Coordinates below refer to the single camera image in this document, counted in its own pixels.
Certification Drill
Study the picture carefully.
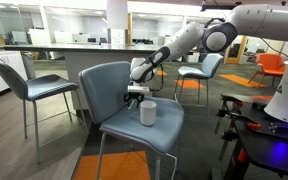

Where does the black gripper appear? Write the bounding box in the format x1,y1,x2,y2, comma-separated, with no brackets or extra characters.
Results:
124,92,144,109

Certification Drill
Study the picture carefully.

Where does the green and white marker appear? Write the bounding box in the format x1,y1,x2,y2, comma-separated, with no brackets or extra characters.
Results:
128,100,135,110

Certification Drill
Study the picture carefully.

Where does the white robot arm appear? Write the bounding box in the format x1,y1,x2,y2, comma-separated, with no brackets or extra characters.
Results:
130,4,288,123

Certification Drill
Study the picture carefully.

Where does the white cup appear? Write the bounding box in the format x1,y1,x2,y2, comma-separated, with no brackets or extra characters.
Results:
140,100,157,126

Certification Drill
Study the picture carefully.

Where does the blue padded chair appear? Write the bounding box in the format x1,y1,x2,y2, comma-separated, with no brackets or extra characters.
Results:
0,58,80,164
78,61,184,180

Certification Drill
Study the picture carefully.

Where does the grey kitchen counter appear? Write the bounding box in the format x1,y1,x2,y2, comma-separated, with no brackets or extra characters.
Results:
3,43,195,111

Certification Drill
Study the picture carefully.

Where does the white round pillar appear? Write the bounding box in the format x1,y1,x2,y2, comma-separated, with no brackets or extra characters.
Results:
106,0,128,45

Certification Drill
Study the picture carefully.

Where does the orange armchair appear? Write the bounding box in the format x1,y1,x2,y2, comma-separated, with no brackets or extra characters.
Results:
249,53,286,88

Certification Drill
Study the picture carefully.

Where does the black robot cart table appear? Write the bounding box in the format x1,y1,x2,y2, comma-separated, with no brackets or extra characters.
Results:
215,94,288,180

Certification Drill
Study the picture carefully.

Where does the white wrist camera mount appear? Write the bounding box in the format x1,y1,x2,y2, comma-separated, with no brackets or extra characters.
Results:
127,85,150,93

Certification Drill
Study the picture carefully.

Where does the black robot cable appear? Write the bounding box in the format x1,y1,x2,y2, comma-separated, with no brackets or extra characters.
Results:
149,63,165,92

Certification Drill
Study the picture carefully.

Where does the black camera mount rail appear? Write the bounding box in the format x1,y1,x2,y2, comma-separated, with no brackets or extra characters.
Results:
201,0,242,11

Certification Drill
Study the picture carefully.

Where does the orange handled clamp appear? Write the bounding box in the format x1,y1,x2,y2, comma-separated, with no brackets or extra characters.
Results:
219,132,246,162
217,110,261,129

